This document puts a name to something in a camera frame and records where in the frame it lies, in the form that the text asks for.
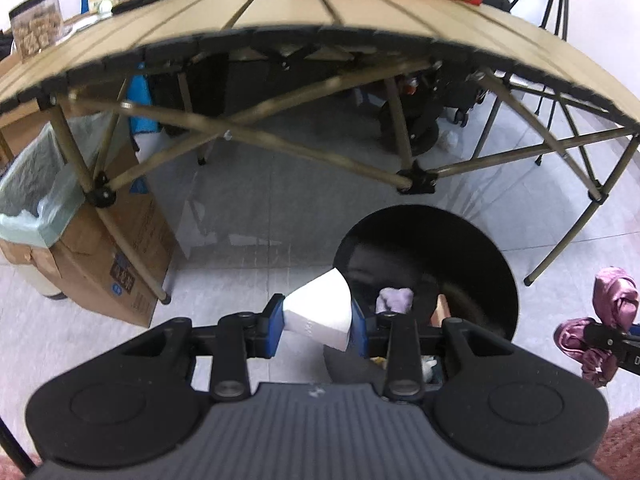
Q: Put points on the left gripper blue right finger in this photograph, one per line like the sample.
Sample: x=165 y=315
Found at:
x=358 y=334

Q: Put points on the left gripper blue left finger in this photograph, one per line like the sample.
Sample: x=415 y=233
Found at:
x=272 y=325

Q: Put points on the white wedge block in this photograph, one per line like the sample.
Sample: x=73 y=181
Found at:
x=321 y=310

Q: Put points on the light pink fluffy towel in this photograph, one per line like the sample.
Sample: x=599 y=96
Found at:
x=395 y=300

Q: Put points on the pink satin scrunchie cloth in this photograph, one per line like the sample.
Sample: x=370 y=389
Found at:
x=615 y=301

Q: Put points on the pink brown scrub sponge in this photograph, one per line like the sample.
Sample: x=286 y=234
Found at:
x=441 y=311

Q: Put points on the black round trash bin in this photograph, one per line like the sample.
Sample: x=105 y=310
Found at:
x=471 y=357

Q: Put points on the cardboard box with green liner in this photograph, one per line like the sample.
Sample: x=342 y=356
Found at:
x=47 y=223

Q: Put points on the tan folding slat table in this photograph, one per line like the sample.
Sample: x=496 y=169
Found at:
x=287 y=121

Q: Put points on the clear jar with black lid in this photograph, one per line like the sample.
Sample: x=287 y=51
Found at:
x=36 y=25

